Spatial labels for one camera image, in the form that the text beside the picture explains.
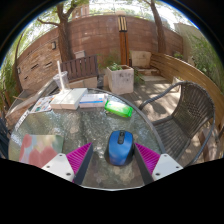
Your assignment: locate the clear plastic cup with straw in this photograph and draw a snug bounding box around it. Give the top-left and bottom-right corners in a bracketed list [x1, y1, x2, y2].
[52, 60, 71, 93]

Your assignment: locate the dark wooden slatted chair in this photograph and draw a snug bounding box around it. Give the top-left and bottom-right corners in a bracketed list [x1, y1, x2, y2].
[60, 54, 100, 84]

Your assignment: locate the blue and black computer mouse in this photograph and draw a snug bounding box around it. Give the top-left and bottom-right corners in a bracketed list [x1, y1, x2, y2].
[104, 129, 136, 167]

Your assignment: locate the slender tree trunk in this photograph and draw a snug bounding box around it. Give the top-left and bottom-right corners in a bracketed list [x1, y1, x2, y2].
[146, 0, 167, 55]

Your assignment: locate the pastel patterned mouse pad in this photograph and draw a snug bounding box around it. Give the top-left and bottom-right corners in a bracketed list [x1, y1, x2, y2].
[18, 133, 65, 169]

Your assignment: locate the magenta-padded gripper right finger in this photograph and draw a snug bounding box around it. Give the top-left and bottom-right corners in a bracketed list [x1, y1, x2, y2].
[133, 142, 184, 186]

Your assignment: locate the white flat box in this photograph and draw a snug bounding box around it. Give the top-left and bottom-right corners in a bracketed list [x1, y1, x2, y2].
[61, 87, 89, 111]
[49, 89, 73, 110]

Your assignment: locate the grey wicker armchair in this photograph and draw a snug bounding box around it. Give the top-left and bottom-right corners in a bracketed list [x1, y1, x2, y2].
[138, 80, 217, 167]

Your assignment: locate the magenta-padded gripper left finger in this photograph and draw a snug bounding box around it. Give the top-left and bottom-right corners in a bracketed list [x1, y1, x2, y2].
[41, 142, 95, 186]

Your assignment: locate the forked tree trunk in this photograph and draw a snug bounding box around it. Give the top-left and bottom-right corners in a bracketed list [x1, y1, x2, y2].
[36, 0, 89, 63]

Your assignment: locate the wooden garden lamp post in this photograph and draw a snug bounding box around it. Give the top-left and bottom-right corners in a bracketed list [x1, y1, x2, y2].
[117, 15, 131, 67]

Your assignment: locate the concrete planter with plant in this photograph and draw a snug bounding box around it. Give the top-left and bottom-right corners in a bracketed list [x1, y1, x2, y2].
[106, 63, 135, 96]

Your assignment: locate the blue and white box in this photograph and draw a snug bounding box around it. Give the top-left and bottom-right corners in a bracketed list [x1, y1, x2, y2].
[78, 93, 109, 109]

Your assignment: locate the curved wooden bench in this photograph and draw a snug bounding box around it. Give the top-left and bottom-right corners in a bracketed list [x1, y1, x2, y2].
[149, 52, 224, 134]

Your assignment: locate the green wet wipes pack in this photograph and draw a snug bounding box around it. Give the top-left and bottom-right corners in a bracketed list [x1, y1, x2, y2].
[104, 99, 134, 118]

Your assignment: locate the pale stone block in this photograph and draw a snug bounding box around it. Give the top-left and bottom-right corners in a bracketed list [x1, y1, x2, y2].
[130, 50, 153, 70]

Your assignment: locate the raised stone planter bed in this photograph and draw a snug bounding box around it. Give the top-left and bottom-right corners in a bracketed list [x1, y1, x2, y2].
[4, 79, 60, 118]

